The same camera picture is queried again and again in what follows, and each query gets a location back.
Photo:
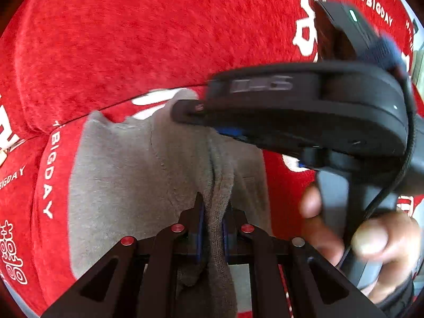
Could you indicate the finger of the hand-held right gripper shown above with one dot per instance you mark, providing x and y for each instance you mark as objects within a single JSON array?
[
  {"x": 188, "y": 111},
  {"x": 232, "y": 132}
]

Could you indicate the red printed blanket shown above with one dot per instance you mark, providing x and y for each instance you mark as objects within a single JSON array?
[{"x": 149, "y": 33}]

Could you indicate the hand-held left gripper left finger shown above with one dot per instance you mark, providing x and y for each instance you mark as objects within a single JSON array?
[{"x": 199, "y": 235}]

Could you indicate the person's right hand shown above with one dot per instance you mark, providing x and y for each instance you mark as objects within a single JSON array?
[{"x": 381, "y": 238}]

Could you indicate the person's right forearm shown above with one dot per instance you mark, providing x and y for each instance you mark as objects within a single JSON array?
[{"x": 397, "y": 296}]

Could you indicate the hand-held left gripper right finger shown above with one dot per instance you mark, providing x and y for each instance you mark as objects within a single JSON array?
[{"x": 226, "y": 238}]

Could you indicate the grey garment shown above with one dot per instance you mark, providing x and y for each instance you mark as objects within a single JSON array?
[{"x": 132, "y": 179}]

